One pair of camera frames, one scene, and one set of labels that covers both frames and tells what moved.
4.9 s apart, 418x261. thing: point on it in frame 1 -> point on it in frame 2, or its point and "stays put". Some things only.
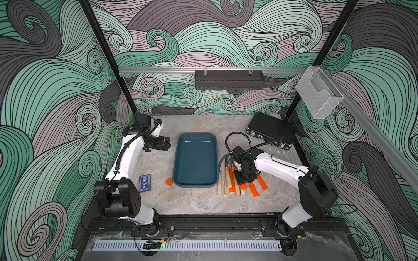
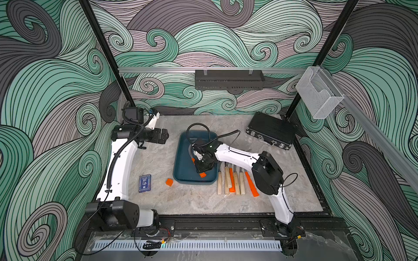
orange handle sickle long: (253, 190) stays put
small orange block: (168, 182) stays put
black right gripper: (239, 180) -> (200, 169)
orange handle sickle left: (232, 190) stays put
